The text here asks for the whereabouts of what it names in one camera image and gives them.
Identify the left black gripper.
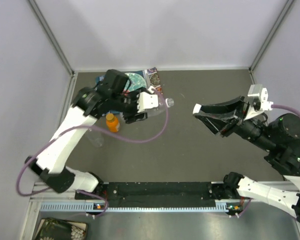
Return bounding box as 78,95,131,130
111,88,148,124

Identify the aluminium frame rail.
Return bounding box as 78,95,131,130
29,181,300,204

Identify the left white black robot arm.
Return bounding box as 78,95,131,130
25,69,158,199

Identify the floral patterned box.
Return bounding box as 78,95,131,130
33,217,88,240

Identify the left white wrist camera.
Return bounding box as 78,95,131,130
137,86,159,113

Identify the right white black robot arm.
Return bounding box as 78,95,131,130
192,96,300,223

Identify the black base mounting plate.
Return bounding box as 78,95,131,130
74,181,246,208

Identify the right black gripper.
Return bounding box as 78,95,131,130
192,95,276,151

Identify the blue patterned placemat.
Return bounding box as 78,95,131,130
94,74,107,89

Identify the white bottle cap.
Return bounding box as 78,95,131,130
192,103,202,115

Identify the orange juice bottle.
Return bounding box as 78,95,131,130
105,113,120,133

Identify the clear bottle orange base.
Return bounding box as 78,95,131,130
147,98,175,118

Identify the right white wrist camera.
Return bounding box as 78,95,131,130
244,84,274,121

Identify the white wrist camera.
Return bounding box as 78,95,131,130
137,86,159,113
244,84,274,121

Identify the red teal patterned plate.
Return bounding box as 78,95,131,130
124,72,147,92

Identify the colourful mandala napkin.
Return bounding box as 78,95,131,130
143,67,163,94

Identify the grey slotted cable duct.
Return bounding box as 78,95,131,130
40,202,243,213

